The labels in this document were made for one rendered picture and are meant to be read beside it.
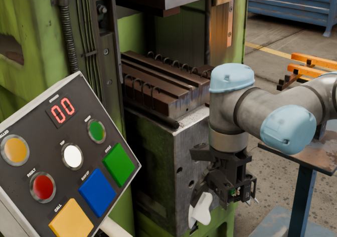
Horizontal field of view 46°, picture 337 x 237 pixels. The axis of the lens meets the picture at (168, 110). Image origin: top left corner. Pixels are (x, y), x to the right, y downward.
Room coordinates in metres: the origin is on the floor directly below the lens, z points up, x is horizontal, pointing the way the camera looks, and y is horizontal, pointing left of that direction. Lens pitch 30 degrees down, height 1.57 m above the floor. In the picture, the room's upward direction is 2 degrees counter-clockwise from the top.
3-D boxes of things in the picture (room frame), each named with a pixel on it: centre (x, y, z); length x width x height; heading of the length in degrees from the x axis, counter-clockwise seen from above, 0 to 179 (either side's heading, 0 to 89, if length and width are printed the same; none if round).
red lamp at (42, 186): (0.57, 0.23, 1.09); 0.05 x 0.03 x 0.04; 134
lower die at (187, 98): (1.29, 0.07, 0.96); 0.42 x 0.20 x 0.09; 44
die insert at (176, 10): (1.34, 0.08, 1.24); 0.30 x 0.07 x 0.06; 44
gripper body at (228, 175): (0.62, -0.11, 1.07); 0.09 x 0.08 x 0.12; 27
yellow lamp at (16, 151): (0.58, 0.27, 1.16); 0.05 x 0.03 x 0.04; 134
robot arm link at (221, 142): (0.63, -0.11, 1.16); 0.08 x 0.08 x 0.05
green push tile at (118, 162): (0.74, 0.12, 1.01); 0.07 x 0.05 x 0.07; 159
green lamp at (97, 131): (0.76, 0.16, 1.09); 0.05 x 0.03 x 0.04; 134
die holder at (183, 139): (1.34, 0.04, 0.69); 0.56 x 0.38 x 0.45; 44
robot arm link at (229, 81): (0.62, -0.11, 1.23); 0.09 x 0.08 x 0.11; 34
